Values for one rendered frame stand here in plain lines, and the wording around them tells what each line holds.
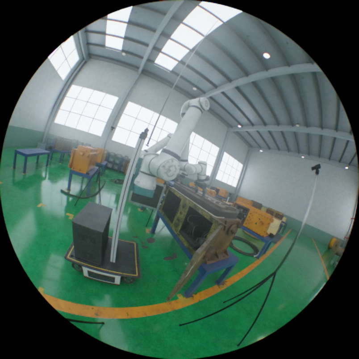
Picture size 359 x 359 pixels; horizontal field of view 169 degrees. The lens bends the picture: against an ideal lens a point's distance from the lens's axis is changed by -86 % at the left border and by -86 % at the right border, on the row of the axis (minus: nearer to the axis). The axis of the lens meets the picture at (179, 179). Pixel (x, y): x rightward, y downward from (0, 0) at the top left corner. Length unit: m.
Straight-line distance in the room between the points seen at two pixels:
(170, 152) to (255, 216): 3.56
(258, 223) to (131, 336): 3.82
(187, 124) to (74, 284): 2.05
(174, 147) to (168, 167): 0.15
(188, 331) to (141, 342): 0.54
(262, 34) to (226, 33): 1.83
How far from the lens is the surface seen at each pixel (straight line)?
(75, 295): 1.75
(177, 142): 0.84
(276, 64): 8.64
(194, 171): 1.02
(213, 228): 1.37
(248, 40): 8.00
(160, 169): 0.76
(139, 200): 2.50
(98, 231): 1.23
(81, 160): 4.02
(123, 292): 1.79
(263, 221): 3.93
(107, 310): 1.67
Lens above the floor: 1.58
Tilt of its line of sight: 4 degrees down
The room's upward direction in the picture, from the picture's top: 20 degrees clockwise
